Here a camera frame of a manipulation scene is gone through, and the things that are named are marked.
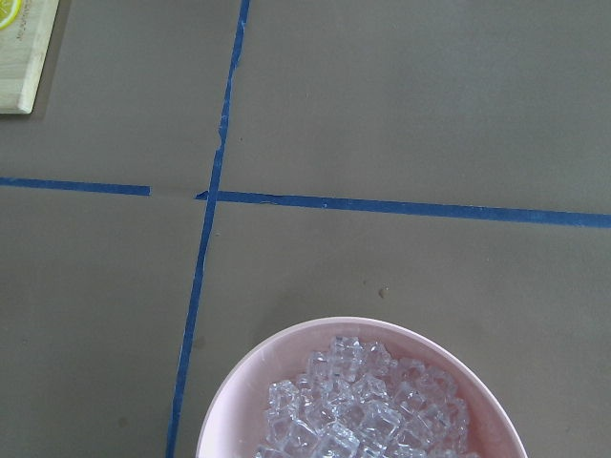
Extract bamboo cutting board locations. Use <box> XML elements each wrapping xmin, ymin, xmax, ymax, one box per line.
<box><xmin>1</xmin><ymin>0</ymin><xmax>59</xmax><ymax>115</ymax></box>

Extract pile of clear ice cubes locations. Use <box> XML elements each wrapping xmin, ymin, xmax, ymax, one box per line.
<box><xmin>254</xmin><ymin>336</ymin><xmax>478</xmax><ymax>457</ymax></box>

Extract pink bowl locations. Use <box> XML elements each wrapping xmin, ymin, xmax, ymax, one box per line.
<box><xmin>196</xmin><ymin>317</ymin><xmax>527</xmax><ymax>457</ymax></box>

